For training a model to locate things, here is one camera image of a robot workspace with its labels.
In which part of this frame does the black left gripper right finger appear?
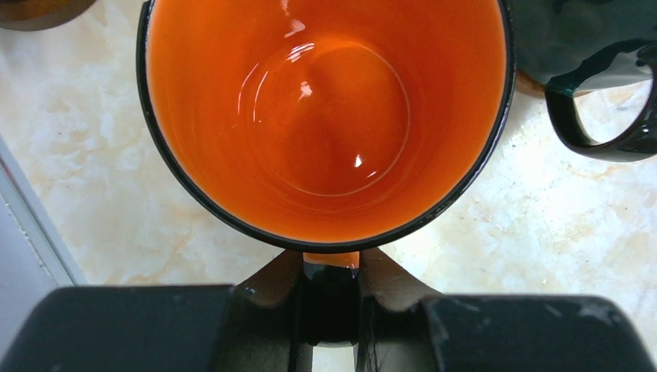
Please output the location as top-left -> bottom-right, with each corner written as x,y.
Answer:
356,249 -> 656,371

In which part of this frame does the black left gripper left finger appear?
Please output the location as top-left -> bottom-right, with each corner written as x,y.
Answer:
1,251 -> 312,371

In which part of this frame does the black mug orange inside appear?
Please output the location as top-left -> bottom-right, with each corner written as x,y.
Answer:
136,0 -> 517,347

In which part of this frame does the dark green mug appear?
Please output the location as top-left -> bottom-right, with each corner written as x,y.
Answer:
509,1 -> 656,162

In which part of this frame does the light wooden coaster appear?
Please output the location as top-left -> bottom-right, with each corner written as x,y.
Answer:
515,71 -> 593,98

